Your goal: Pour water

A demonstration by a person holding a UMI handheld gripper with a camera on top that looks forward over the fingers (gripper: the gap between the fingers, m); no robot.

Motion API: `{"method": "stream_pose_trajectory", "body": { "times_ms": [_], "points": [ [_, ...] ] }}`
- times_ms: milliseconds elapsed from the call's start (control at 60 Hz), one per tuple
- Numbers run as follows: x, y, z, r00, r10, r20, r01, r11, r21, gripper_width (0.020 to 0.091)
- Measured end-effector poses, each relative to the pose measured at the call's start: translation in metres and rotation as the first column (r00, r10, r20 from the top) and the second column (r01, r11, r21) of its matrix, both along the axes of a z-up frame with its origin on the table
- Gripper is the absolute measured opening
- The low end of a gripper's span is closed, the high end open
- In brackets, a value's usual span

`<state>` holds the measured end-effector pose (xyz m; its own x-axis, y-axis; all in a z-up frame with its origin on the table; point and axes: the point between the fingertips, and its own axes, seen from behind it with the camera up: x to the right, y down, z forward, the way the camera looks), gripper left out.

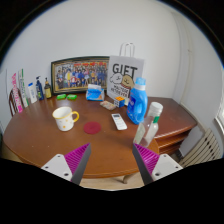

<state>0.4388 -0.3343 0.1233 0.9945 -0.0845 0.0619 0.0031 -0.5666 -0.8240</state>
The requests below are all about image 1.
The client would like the flat round red coaster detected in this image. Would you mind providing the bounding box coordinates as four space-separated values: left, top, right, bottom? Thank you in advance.
83 121 102 135

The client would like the clear green-labelled plastic bottle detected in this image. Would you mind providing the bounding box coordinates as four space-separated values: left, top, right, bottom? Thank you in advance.
133 101 164 148

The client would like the wooden side table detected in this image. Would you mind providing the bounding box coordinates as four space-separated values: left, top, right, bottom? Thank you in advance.
146 96 198 155

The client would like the small patterned snack packet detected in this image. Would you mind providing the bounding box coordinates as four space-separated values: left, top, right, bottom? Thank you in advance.
99 100 117 111

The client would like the white mug with yellow handle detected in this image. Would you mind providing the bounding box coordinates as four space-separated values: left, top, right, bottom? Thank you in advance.
51 106 80 132

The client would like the white tube bottle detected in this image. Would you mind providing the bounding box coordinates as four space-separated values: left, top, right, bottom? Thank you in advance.
27 82 38 104

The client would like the colourful puzzle cube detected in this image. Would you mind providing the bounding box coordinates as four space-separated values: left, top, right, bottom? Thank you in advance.
113 95 126 108

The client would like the blue tissue pack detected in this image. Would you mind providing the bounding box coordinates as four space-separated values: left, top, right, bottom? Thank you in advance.
85 83 106 102

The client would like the white remote control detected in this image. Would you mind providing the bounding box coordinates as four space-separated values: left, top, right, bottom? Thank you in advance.
111 113 128 131

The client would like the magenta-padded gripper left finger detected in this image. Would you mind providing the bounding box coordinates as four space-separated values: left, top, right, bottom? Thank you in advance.
40 142 92 186

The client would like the wooden chair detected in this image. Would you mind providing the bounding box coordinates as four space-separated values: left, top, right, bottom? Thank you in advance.
8 87 24 118

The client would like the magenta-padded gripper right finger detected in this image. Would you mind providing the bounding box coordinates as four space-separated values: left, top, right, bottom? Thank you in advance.
132 143 184 186

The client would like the framed group photo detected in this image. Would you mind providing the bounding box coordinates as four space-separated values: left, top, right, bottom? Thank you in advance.
50 55 110 96

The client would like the white radiator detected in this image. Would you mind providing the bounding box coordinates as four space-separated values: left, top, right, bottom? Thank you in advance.
179 128 223 169

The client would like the blue detergent bottle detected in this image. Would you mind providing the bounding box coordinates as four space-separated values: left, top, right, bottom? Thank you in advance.
126 77 149 126

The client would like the amber pump bottle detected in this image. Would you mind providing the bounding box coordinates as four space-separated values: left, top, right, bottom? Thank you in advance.
43 77 53 100

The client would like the white paper gift bag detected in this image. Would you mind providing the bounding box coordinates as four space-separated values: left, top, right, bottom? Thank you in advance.
106 42 146 101

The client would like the dark blue pump bottle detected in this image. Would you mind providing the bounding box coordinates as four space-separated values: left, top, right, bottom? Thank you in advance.
35 75 45 101

